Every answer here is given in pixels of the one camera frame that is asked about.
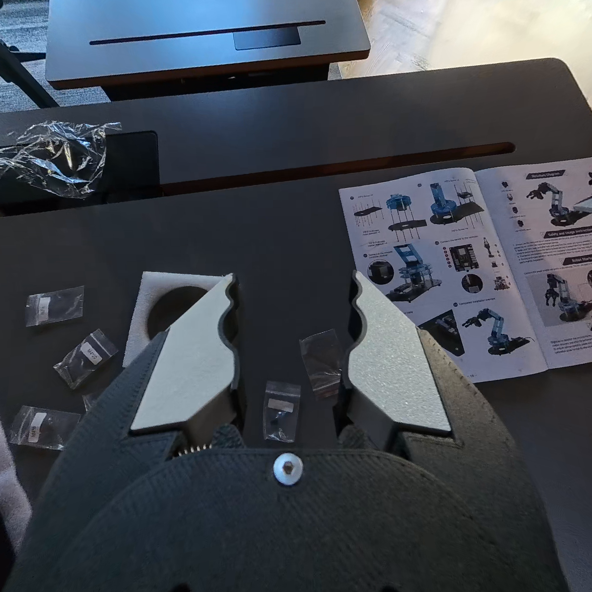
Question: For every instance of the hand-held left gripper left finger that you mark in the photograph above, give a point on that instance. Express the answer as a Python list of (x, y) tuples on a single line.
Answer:
[(185, 370)]

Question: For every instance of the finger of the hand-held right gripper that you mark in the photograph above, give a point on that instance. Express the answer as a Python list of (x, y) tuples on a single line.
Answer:
[(586, 203)]

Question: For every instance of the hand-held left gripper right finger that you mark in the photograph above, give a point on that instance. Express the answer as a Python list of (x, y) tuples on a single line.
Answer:
[(397, 374)]

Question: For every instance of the clear zip bag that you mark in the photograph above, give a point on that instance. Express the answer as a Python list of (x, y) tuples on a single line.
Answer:
[(321, 365)]

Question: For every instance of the robot arm instruction booklet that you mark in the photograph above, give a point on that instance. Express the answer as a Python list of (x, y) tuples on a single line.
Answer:
[(439, 254)]

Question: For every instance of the empty black desk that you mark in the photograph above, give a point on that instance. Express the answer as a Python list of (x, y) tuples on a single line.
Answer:
[(185, 18), (27, 76)]

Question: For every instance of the white foam square with hole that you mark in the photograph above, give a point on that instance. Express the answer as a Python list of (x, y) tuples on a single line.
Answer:
[(152, 282)]

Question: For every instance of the scattered small screw bags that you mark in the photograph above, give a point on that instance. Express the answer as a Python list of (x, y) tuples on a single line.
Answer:
[(54, 305)]

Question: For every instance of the white foam sheet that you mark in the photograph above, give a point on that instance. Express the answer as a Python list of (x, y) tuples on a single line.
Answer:
[(11, 471)]

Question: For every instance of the crumpled clear plastic wrap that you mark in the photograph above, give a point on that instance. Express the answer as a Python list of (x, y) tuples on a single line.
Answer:
[(51, 152)]

